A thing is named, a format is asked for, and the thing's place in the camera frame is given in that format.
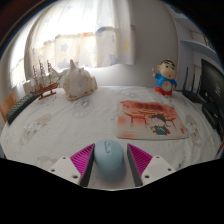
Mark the red cartoon print mouse pad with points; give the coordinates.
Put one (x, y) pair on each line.
(146, 120)

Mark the light blue computer mouse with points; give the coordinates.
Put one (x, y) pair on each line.
(109, 161)

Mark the white printed tablecloth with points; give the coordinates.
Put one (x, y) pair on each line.
(66, 126)

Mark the white wall shelf unit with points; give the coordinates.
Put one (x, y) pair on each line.
(195, 45)

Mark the white star print curtain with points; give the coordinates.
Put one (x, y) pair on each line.
(83, 33)

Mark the black box device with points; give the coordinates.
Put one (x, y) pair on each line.
(210, 116)

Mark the white shell-shaped ceramic jug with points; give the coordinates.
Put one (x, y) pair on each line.
(78, 83)

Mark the cartoon boy figurine clock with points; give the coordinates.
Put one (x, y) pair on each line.
(165, 80)

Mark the orange wooden chair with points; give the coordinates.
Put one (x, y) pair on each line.
(6, 106)

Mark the wooden model sailing ship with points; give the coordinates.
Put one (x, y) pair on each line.
(45, 87)

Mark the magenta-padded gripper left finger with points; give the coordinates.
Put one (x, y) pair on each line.
(81, 160)

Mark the black computer monitor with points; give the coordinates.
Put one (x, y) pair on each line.
(213, 83)

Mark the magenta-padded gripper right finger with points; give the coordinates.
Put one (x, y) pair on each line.
(141, 160)

